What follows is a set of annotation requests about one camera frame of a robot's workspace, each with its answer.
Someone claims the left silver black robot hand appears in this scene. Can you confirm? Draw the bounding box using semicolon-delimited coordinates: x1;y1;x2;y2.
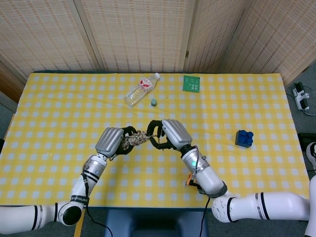
95;125;138;161

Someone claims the green square card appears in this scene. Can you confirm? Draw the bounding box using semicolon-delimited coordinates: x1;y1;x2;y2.
182;75;201;93

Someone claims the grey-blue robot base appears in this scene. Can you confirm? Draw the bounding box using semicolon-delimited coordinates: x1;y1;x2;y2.
105;209;209;237

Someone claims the black and white sneaker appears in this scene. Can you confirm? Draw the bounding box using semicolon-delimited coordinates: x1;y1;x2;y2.
306;142;316;171

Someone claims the black box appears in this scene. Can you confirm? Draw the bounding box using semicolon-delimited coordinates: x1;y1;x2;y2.
297;132;316;149

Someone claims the orange tape measure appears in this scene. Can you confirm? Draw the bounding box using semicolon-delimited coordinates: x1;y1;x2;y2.
185;172;198;188

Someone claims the woven folding screen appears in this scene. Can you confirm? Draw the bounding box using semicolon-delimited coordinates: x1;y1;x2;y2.
0;0;316;86

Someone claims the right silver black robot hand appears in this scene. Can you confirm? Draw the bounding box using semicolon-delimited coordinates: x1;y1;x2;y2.
147;119;193;151

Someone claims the blue toy building brick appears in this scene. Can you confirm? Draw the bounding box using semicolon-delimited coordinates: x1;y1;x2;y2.
235;129;254;149

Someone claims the clear plastic water bottle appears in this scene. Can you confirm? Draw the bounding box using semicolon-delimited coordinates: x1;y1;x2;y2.
123;73;161;108

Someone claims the braided rope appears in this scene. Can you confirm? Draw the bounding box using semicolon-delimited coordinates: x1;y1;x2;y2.
122;130;161;151

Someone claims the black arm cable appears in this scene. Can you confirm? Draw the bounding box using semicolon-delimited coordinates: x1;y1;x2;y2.
199;196;211;237
82;172;111;237

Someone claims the white power strip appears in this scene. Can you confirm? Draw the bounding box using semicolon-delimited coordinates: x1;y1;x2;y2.
292;82;311;111

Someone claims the yellow checked tablecloth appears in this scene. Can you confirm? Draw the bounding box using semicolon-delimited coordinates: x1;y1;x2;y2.
0;72;312;211

